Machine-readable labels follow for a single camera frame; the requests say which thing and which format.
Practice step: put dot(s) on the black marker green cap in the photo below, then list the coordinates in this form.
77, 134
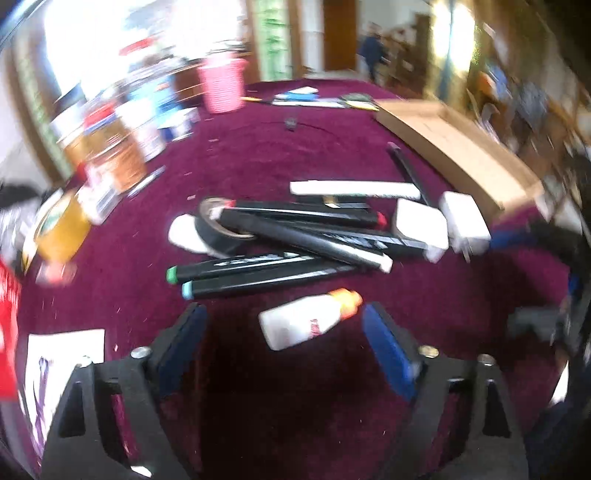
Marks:
221, 266

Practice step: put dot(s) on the maroon tablecloth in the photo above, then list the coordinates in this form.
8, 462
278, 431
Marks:
277, 152

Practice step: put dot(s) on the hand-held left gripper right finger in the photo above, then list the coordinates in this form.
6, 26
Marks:
388, 346

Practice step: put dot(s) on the clear case with red piece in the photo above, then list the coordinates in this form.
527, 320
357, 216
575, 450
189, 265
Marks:
55, 273

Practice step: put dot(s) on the yellow tape roll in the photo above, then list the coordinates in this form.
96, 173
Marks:
62, 228

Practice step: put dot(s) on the red packet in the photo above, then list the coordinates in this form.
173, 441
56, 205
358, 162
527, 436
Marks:
8, 332

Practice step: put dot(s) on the black marker teal cap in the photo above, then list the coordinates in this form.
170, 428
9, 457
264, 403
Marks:
254, 281

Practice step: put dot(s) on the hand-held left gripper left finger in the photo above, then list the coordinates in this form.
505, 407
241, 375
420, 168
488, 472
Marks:
184, 341

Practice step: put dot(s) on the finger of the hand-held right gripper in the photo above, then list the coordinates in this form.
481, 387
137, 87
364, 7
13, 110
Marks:
512, 236

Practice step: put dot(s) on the person's right forearm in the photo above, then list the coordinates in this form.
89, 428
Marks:
563, 443

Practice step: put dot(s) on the white glue bottle orange cap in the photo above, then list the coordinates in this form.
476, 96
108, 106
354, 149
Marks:
295, 323

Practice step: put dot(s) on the white rectangular bar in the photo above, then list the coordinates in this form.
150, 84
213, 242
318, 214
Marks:
351, 189

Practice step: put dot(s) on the white paper sheet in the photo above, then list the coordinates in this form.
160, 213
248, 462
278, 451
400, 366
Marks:
64, 360

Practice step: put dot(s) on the black marker red cap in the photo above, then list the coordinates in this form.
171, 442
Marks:
300, 210

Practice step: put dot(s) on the wooden door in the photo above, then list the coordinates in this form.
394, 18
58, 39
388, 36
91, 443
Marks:
339, 32

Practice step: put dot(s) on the plastic jar blue label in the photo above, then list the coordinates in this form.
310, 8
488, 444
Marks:
152, 99

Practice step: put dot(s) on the white charger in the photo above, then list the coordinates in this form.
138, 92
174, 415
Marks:
464, 221
420, 226

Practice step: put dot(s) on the cardboard box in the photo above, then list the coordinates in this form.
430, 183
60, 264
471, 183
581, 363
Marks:
452, 143

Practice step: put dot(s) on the white rounded plastic piece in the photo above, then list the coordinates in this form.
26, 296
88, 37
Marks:
184, 233

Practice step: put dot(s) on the black marker white cap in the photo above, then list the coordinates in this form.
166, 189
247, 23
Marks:
300, 240

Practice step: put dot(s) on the blue pen refill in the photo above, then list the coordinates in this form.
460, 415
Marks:
145, 181

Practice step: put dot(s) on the black tape roll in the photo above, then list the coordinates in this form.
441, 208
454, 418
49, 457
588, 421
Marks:
207, 230

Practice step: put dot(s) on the pink knitted cup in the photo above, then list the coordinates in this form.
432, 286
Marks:
221, 83

